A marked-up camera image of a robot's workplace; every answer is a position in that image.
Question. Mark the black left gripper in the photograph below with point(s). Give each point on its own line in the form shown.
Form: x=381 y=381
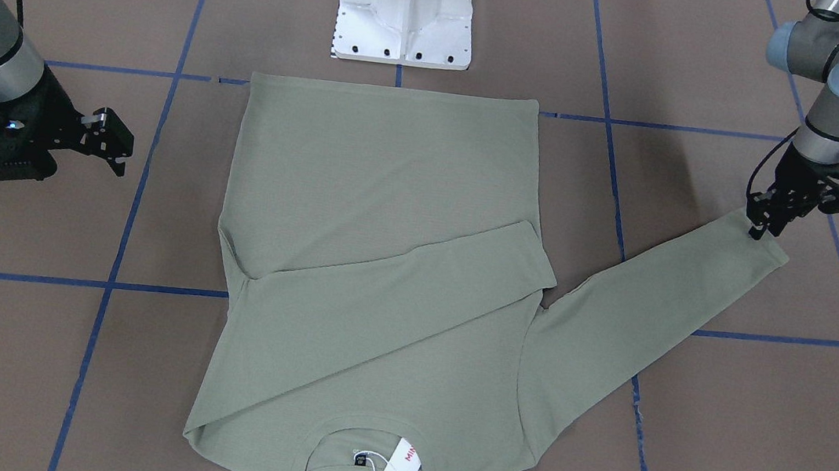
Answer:
x=796 y=174

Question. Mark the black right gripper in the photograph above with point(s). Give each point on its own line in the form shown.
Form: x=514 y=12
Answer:
x=58 y=104

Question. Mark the olive green long-sleeve shirt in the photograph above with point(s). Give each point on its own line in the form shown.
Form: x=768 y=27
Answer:
x=385 y=274

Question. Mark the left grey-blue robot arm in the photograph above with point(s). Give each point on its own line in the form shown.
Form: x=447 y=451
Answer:
x=809 y=49

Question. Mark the white paper hang tag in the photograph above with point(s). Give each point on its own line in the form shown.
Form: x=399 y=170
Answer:
x=404 y=457

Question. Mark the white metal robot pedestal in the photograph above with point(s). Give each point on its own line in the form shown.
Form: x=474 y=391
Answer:
x=429 y=34

